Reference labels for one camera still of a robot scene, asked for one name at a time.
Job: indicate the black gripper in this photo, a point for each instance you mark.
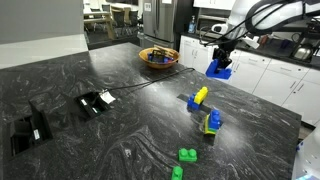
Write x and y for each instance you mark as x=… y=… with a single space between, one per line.
x=225 y=50

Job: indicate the large blue building block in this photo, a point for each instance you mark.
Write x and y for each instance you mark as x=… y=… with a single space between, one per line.
x=213 y=72

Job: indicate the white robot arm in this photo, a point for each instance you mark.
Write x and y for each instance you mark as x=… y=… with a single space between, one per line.
x=283 y=13

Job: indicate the yellow building block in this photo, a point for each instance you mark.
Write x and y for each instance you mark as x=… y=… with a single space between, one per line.
x=201 y=95

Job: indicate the small blue building block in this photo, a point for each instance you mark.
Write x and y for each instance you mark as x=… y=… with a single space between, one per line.
x=191 y=102

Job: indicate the blue building block on stack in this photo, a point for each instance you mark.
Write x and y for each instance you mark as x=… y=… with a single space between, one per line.
x=215 y=120

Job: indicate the wide green building block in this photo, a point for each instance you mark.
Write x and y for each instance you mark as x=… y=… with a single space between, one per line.
x=187 y=155

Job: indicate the narrow green building block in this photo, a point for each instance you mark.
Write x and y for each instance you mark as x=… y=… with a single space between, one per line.
x=177 y=173

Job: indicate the stainless steel microwave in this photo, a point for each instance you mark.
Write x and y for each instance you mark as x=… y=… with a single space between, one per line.
x=205 y=21

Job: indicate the blue soap bottle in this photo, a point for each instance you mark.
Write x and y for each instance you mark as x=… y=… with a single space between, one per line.
x=192 y=26

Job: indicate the white base cabinets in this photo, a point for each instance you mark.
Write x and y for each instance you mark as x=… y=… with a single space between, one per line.
x=280 y=83

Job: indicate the wooden bowl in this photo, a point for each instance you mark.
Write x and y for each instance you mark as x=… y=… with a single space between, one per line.
x=159 y=64

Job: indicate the blue snack packet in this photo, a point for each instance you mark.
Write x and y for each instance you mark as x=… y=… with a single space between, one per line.
x=150 y=56

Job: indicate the short black tape patch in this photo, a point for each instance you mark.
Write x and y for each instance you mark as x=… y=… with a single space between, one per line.
x=208 y=139

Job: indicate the stainless steel refrigerator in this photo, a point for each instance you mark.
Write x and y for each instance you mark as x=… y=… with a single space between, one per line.
x=163 y=18

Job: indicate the white plug adapter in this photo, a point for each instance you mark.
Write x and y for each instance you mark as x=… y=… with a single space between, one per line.
x=107 y=97

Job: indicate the white device with blue part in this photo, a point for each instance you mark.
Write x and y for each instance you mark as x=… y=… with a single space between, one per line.
x=308 y=156

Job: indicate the wooden dining table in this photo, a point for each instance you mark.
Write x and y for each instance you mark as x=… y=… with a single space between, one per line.
x=96 y=18

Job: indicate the small pop-up outlet box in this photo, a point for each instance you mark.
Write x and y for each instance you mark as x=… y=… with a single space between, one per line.
x=89 y=106

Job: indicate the large pop-up outlet box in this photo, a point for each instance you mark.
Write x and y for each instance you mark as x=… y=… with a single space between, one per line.
x=28 y=133

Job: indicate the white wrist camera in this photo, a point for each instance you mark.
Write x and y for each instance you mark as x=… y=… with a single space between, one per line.
x=251 y=42

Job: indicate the white wall cabinet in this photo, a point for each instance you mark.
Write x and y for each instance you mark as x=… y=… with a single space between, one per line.
x=213 y=4

